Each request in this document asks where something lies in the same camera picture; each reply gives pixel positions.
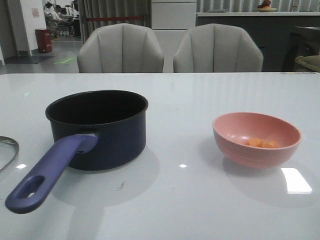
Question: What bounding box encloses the dark blue saucepan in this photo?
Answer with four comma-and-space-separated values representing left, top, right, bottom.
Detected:
5, 89, 148, 214

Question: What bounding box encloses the pink bowl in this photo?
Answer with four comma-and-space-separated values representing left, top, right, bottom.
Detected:
212, 112, 302, 169

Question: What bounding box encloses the orange ham slice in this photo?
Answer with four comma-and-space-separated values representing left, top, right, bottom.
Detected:
245, 138, 265, 148
261, 140, 279, 149

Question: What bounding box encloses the glass lid with blue knob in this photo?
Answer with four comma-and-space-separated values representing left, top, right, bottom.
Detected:
0, 136, 19, 172

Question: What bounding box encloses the left grey upholstered chair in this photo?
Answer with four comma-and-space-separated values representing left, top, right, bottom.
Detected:
77, 23, 164, 73

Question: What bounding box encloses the grey upholstered chair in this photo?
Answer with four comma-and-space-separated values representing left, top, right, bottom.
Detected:
77, 23, 164, 73
173, 23, 264, 73

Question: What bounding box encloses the right grey upholstered chair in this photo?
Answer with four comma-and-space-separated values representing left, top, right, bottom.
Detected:
173, 23, 264, 73

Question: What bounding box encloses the white cabinet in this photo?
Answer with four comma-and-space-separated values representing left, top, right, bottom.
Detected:
151, 0, 197, 73

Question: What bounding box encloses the red barrier belt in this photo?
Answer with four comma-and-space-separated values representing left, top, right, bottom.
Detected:
86, 15, 146, 22

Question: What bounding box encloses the red bin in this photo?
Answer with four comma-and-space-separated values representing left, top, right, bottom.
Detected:
35, 28, 52, 53

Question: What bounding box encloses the dark grey counter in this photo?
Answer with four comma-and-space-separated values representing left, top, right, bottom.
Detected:
196, 12, 320, 72

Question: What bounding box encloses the person in background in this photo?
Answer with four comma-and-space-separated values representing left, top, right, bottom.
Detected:
43, 0, 74, 38

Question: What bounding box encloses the fruit plate on counter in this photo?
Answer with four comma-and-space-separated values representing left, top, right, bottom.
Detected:
256, 0, 278, 12

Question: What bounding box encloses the beige cushion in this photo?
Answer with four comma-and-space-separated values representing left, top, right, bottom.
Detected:
294, 55, 320, 73

